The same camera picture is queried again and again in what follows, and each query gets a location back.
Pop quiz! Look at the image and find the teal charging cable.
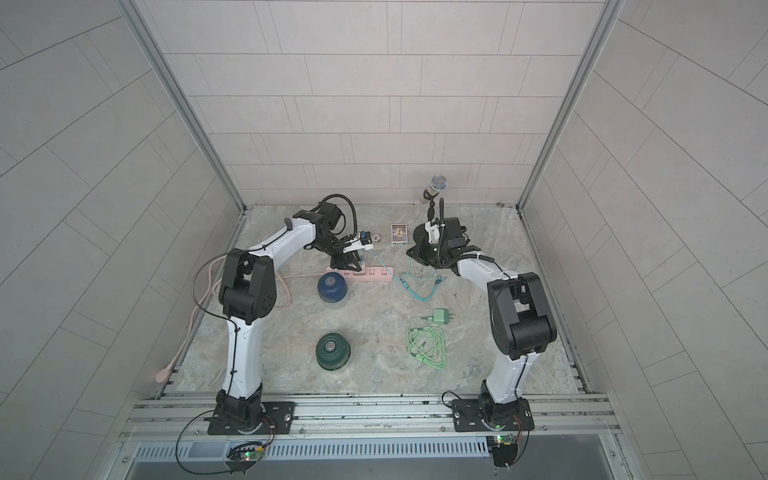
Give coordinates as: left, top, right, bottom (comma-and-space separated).
374, 248, 448, 303

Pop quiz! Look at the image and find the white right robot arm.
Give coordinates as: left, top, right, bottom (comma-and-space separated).
407, 217, 557, 407

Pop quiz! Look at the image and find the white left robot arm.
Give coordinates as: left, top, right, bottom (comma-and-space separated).
218, 194, 372, 400

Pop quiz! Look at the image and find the black microphone stand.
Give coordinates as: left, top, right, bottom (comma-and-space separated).
424, 191, 445, 225

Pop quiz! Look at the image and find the purple playing card box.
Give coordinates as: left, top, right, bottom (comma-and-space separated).
391, 224, 408, 245

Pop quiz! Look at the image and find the pink power strip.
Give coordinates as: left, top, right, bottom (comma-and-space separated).
327, 266, 393, 282

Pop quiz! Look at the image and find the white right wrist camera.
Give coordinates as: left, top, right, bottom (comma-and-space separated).
424, 220, 441, 245

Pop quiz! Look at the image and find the blue cordless meat grinder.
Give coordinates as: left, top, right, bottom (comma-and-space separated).
317, 272, 348, 304

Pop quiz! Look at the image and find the green charging cable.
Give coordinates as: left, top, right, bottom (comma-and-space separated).
406, 317, 448, 371

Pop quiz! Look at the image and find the green cordless meat grinder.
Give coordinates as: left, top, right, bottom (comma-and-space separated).
315, 333, 351, 371

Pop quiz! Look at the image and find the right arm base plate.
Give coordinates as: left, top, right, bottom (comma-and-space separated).
450, 396, 535, 432

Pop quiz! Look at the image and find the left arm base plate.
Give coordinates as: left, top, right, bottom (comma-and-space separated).
204, 402, 296, 435

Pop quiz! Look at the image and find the aluminium front rail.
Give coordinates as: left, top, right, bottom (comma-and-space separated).
118, 394, 620, 442

